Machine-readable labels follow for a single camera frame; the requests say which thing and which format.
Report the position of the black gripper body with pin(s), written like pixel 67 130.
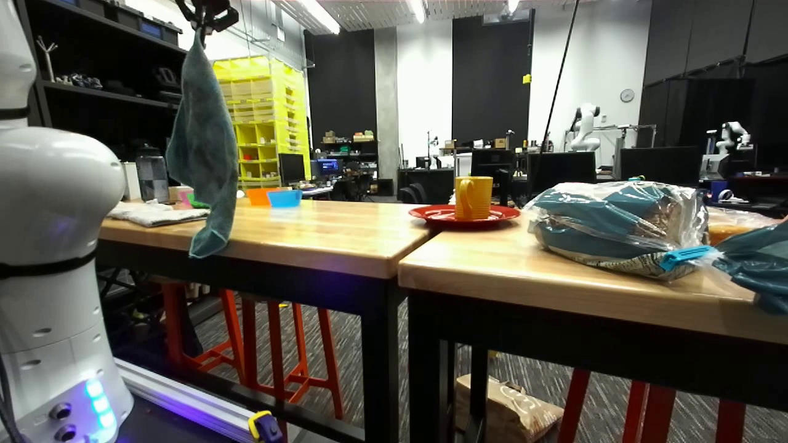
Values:
pixel 213 11

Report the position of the teal microfibre towel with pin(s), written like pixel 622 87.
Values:
pixel 203 157

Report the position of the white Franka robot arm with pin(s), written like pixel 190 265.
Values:
pixel 49 205

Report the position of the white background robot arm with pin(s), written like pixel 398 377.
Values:
pixel 584 125
pixel 722 149

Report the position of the yellow bin rack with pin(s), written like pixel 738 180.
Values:
pixel 262 114

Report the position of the black storage shelf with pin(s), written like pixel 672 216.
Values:
pixel 89 90

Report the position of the pink plastic bowl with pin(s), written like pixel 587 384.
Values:
pixel 179 195

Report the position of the white plastic pitcher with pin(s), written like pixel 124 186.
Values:
pixel 132 183

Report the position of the orange plastic bowl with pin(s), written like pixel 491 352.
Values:
pixel 257 197

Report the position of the blue plastic bowl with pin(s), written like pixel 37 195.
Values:
pixel 283 200

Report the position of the red plate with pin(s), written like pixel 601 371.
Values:
pixel 434 217

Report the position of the orange metal stool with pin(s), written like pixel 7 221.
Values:
pixel 176 328
pixel 283 352
pixel 648 414

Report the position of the yellow mug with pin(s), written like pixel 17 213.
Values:
pixel 470 197

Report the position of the black computer monitor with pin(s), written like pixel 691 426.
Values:
pixel 655 167
pixel 562 171

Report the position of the plastic bag of blue towels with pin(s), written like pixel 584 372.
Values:
pixel 616 226

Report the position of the loose blue cloth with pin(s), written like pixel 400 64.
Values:
pixel 765 266

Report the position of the aluminium rail with yellow clamp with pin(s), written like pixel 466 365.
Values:
pixel 188 403

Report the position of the round wall clock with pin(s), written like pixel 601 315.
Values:
pixel 627 95

